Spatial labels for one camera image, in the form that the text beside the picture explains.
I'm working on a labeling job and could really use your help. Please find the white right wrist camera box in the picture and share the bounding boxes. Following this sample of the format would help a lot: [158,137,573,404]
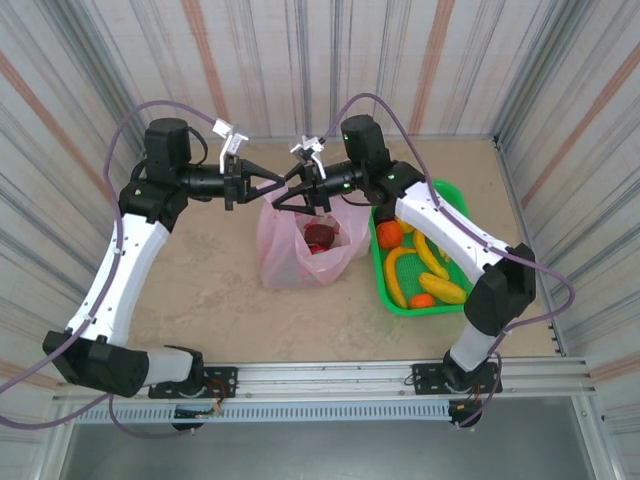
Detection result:
[290,134,327,179]

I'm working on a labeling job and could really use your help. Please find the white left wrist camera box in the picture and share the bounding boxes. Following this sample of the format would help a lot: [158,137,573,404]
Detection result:
[212,118,250,159]

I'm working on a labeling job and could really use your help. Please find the plump yellow fake fruit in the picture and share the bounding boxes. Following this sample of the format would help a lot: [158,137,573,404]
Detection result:
[418,272,469,305]

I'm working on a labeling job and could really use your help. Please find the pink printed plastic bag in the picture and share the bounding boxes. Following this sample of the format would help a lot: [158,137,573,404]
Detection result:
[255,187,372,290]

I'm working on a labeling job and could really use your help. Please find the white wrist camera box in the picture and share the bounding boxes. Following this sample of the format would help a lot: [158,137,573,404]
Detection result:
[212,118,250,159]
[290,134,327,179]

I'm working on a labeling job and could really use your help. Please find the thin curved orange-yellow banana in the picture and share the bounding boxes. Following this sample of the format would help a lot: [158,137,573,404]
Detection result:
[383,246,419,309]

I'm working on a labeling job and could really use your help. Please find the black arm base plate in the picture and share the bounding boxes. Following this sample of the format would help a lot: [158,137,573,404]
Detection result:
[410,362,503,396]
[148,366,239,400]

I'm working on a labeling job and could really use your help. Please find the aluminium mounting rail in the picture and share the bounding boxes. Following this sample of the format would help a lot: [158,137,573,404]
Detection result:
[52,357,599,406]

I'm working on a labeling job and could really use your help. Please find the long yellow fake banana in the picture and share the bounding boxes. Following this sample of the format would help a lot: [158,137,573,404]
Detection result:
[412,229,451,280]

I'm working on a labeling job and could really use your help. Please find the aluminium enclosure frame bar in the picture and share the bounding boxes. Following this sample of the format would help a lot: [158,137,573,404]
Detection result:
[493,134,569,357]
[189,134,497,147]

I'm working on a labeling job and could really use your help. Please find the dark maroon wrinkled fake fruit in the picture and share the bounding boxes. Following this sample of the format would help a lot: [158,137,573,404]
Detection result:
[303,224,335,247]

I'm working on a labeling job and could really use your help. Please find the large fake orange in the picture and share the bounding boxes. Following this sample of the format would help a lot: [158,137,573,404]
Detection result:
[375,220,404,250]

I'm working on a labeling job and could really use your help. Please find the green plastic basket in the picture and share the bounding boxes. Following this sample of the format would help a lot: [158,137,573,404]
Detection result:
[369,178,476,319]

